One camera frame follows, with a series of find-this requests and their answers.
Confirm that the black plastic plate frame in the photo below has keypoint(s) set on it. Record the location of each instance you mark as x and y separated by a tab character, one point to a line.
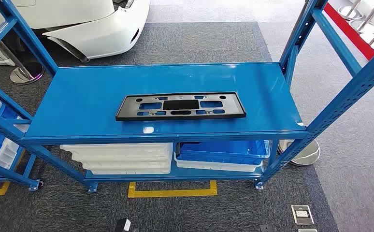
129	110

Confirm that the blue metal shelf rack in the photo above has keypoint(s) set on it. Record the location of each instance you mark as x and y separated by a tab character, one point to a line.
14	177
94	96

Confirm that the white plastic tray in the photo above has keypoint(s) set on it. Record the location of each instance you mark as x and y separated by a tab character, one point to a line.
206	166
129	171
110	147
126	165
119	157

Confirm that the white car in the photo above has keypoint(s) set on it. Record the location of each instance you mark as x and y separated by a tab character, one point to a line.
94	32

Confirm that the steel floor socket outlet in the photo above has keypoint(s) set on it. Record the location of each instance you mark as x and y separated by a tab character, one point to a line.
302	215

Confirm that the steel floor cover plate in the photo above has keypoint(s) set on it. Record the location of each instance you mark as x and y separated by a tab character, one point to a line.
307	230

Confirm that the red floor strip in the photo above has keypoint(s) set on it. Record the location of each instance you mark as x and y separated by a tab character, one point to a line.
350	32

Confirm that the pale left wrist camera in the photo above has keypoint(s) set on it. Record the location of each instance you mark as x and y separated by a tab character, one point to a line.
127	225

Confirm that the black left camera bracket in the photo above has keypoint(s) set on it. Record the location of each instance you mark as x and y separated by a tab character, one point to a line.
119	226

